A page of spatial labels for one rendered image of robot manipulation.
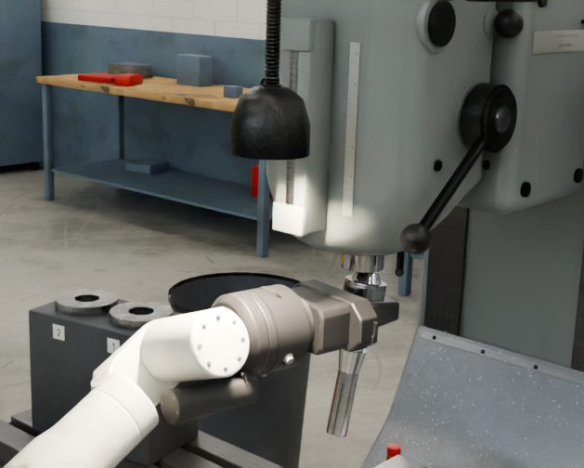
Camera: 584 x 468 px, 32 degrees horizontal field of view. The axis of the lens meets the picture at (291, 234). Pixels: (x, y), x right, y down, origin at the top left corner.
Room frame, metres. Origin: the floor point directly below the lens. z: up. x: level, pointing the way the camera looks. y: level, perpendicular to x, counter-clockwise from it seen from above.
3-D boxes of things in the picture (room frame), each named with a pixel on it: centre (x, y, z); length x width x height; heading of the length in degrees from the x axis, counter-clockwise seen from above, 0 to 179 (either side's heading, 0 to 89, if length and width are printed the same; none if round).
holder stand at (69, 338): (1.39, 0.25, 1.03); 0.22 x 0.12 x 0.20; 60
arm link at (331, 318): (1.03, -0.01, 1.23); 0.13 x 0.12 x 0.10; 39
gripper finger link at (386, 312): (1.06, -0.10, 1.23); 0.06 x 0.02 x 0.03; 129
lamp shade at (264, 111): (0.91, 0.02, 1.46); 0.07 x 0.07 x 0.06
